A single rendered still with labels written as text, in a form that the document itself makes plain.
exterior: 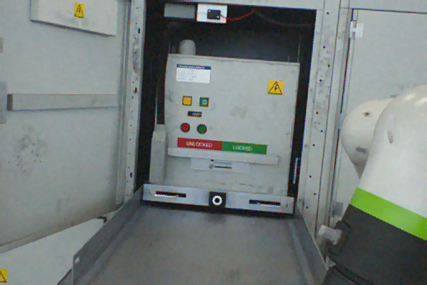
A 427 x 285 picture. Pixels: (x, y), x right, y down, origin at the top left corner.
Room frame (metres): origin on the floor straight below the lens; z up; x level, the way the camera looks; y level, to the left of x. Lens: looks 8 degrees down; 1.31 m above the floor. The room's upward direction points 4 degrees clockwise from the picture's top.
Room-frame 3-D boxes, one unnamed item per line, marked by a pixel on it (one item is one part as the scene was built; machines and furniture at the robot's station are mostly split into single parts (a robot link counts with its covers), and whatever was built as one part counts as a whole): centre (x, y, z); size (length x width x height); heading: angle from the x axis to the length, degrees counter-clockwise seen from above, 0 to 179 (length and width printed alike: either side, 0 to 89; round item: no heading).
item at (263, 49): (2.05, -0.06, 1.18); 0.78 x 0.69 x 0.79; 177
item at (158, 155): (1.64, 0.17, 1.04); 0.08 x 0.05 x 0.17; 177
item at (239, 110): (1.70, -0.04, 1.15); 0.48 x 0.01 x 0.48; 87
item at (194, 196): (1.72, -0.04, 0.89); 0.54 x 0.05 x 0.06; 87
